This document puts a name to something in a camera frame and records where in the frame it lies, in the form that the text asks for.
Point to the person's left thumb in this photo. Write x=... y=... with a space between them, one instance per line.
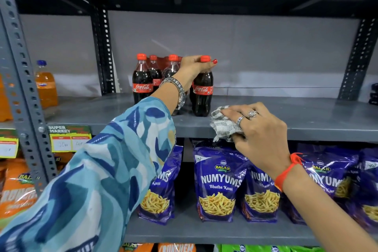
x=208 y=65

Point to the orange snack packet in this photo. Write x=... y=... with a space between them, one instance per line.
x=136 y=247
x=176 y=248
x=16 y=192
x=63 y=158

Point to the silver wristwatch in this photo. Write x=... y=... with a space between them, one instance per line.
x=179 y=92

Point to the blue patterned sleeve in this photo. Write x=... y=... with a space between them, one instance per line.
x=97 y=178

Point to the person's left hand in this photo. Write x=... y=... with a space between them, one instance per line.
x=189 y=70

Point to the person's right little finger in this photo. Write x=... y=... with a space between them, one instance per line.
x=254 y=105

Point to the person's right middle finger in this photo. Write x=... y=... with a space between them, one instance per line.
x=243 y=122

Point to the person's right forearm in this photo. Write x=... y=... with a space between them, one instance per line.
x=324 y=210

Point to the green and yellow price label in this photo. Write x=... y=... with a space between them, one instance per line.
x=69 y=139
x=8 y=145

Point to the cola bottle with red cap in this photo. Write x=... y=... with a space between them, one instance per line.
x=142 y=83
x=172 y=67
x=155 y=73
x=203 y=95

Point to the grey checked cloth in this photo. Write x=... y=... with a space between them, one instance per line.
x=223 y=123

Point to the grey metal shelf rack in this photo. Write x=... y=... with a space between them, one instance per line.
x=295 y=119

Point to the orange soda bottle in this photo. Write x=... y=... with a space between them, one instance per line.
x=46 y=86

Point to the person's left forearm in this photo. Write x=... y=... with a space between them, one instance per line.
x=168 y=93

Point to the green snack packet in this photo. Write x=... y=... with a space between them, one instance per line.
x=271 y=248

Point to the purple snack packet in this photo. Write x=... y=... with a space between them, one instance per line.
x=366 y=189
x=327 y=172
x=218 y=184
x=261 y=198
x=161 y=192

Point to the person's right hand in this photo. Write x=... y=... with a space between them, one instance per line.
x=262 y=136

